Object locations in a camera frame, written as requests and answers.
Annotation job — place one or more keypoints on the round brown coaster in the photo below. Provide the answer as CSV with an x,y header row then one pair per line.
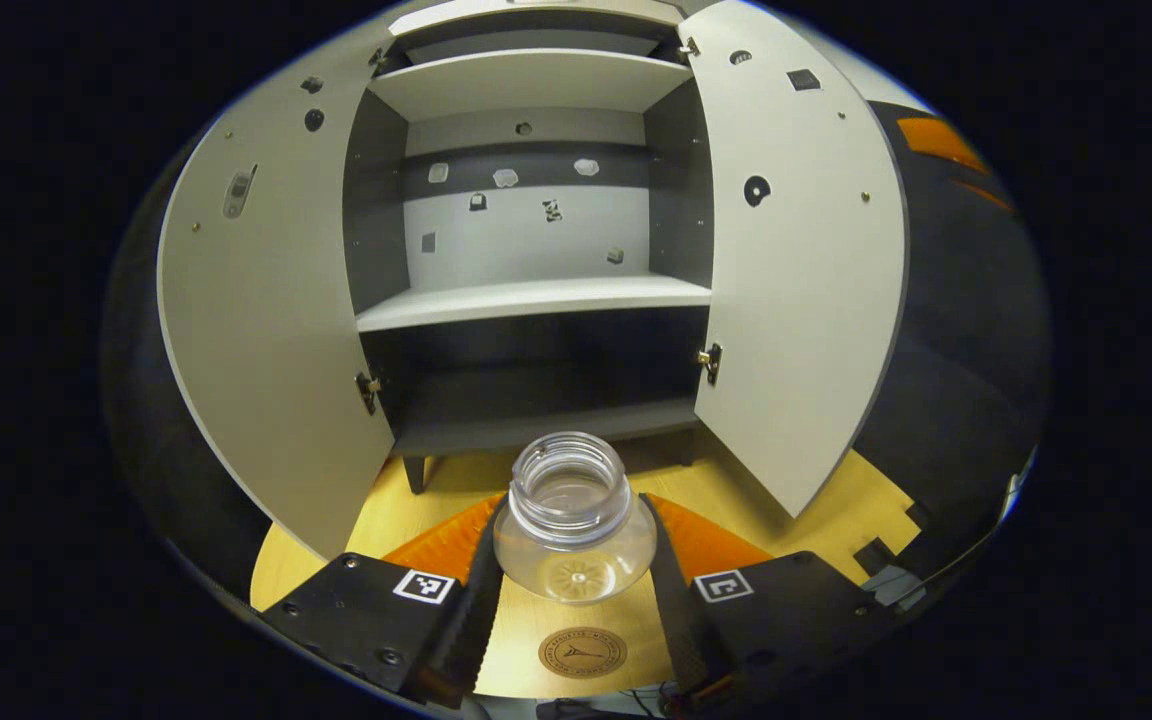
x,y
581,653

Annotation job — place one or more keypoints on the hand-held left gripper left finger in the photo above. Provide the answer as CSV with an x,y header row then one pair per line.
x,y
471,620

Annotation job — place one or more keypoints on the cabinet flap door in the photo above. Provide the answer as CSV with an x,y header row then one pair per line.
x,y
496,5

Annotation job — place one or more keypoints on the grey cabinet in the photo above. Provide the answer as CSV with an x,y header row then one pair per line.
x,y
526,240

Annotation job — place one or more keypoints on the white cabinet shelf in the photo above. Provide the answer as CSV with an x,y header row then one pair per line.
x,y
526,85
536,300

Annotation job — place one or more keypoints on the black backdrop cloth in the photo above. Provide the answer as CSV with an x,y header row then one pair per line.
x,y
166,450
956,350

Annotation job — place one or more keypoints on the metal door hinge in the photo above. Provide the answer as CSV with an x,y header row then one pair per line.
x,y
368,390
377,57
709,362
688,46

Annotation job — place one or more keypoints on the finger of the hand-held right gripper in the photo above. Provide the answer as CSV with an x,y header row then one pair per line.
x,y
986,195
941,142

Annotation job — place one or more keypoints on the clear bottle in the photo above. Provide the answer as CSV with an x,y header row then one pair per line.
x,y
576,540

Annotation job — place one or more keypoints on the white and blue object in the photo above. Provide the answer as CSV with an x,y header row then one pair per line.
x,y
1014,490

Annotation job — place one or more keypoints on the grey cabinet door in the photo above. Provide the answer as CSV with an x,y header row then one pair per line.
x,y
796,300
266,330

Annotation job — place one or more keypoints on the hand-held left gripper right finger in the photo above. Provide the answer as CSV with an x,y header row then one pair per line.
x,y
681,620

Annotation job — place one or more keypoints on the grey flat piece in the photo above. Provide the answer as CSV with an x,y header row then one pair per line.
x,y
894,588

